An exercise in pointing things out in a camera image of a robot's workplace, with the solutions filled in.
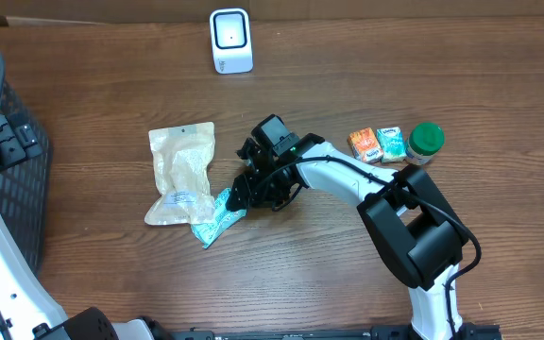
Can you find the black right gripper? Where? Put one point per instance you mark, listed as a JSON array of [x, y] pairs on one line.
[[249, 183]]

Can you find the teal wipes packet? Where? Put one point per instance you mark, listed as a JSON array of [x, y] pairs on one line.
[[223, 219]]

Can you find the clear plastic bag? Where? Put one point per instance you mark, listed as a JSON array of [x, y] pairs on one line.
[[181, 157]]

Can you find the orange tissue pack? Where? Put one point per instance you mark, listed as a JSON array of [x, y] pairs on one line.
[[365, 146]]

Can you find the teal tissue pack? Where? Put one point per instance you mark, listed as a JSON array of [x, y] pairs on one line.
[[392, 144]]

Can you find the green lid jar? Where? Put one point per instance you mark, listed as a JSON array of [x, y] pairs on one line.
[[424, 141]]

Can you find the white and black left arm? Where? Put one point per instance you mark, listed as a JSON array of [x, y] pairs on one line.
[[28, 312]]

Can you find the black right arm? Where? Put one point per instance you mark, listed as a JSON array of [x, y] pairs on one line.
[[416, 232]]

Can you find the white barcode scanner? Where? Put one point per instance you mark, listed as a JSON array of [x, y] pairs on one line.
[[231, 41]]

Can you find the grey plastic basket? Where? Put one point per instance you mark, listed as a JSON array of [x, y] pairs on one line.
[[25, 163]]

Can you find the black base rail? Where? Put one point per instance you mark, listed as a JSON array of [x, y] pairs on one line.
[[375, 333]]

